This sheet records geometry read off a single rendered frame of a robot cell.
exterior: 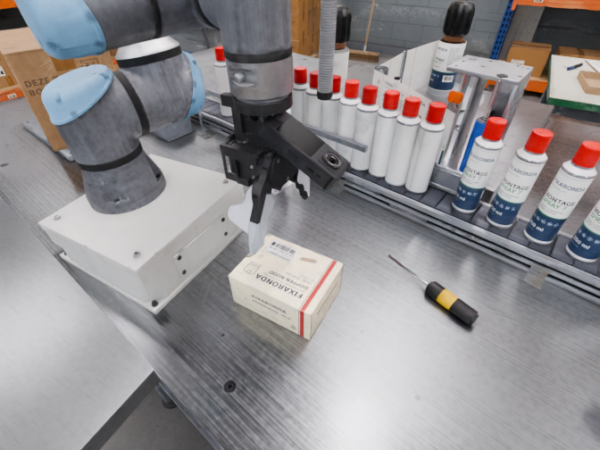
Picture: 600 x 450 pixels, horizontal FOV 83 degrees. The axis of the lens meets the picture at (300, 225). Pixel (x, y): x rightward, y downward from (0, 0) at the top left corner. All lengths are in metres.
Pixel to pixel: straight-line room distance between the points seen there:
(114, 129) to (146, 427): 1.12
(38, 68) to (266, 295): 0.88
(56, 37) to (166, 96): 0.32
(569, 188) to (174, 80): 0.72
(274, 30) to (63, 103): 0.39
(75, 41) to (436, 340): 0.62
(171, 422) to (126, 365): 0.87
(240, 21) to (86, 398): 0.55
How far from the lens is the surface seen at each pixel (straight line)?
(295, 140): 0.42
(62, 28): 0.41
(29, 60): 1.19
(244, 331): 0.62
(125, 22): 0.42
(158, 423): 1.52
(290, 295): 0.56
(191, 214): 0.66
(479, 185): 0.79
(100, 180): 0.72
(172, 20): 0.45
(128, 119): 0.69
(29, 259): 0.91
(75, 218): 0.78
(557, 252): 0.83
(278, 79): 0.40
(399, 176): 0.84
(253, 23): 0.38
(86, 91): 0.66
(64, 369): 0.69
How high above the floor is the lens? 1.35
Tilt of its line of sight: 41 degrees down
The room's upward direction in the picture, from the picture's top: straight up
